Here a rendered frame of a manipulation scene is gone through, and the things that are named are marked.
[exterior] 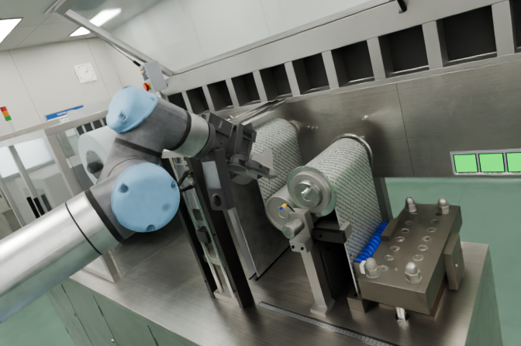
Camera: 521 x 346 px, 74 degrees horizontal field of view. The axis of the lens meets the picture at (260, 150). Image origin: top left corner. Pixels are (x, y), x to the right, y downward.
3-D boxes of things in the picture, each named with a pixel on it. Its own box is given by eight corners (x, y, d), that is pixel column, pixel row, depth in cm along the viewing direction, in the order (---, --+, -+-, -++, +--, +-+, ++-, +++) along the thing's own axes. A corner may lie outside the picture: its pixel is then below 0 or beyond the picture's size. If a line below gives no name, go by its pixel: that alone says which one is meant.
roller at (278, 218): (270, 230, 105) (260, 195, 102) (312, 192, 123) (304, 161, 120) (303, 234, 97) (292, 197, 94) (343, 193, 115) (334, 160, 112)
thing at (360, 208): (350, 268, 92) (334, 207, 88) (381, 223, 109) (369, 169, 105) (351, 268, 92) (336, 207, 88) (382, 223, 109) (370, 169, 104)
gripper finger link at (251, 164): (274, 167, 69) (239, 154, 64) (273, 174, 69) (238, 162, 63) (259, 168, 73) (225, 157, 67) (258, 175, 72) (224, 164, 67)
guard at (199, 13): (63, 10, 129) (64, 9, 130) (172, 74, 164) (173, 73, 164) (284, -186, 59) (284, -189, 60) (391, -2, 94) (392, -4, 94)
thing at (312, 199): (290, 197, 93) (298, 177, 88) (295, 193, 94) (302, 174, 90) (313, 213, 90) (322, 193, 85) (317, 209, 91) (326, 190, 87)
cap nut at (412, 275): (403, 281, 81) (399, 265, 80) (408, 271, 83) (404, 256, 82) (419, 285, 78) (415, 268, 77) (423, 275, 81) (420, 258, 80)
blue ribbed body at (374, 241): (354, 270, 93) (352, 259, 92) (382, 228, 108) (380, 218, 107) (367, 272, 91) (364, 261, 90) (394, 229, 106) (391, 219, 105)
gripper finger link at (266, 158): (289, 153, 74) (257, 140, 69) (285, 181, 72) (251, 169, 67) (279, 155, 76) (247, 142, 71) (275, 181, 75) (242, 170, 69)
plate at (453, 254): (449, 288, 90) (443, 253, 87) (457, 265, 97) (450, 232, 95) (460, 291, 89) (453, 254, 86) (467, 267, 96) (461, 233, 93)
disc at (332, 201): (295, 215, 97) (280, 167, 94) (295, 214, 97) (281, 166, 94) (342, 218, 87) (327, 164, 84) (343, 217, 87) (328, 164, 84)
